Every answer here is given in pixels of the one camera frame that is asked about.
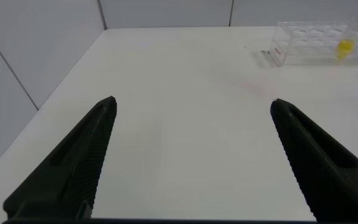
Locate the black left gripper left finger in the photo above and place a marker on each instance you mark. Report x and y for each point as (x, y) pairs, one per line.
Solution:
(69, 174)

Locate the clear plastic test tube rack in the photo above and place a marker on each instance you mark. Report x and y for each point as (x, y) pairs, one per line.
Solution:
(306, 40)

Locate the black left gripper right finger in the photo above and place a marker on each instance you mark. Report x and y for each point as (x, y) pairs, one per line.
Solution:
(331, 180)

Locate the test tube with yellow pigment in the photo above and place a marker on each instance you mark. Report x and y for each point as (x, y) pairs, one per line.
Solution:
(345, 48)

